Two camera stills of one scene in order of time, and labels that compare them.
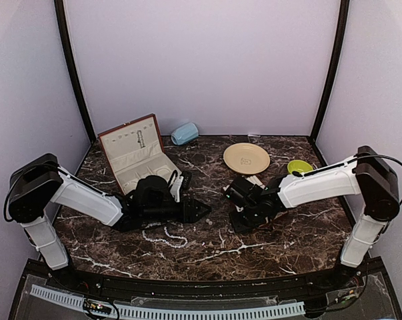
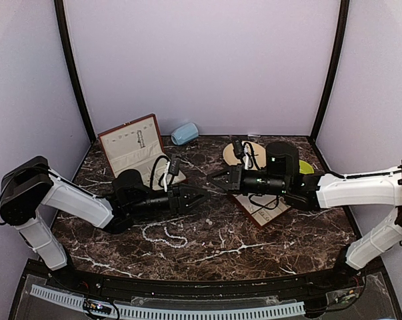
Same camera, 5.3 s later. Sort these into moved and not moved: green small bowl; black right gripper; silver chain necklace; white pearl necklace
Moved: black right gripper
Not moved: white pearl necklace; green small bowl; silver chain necklace
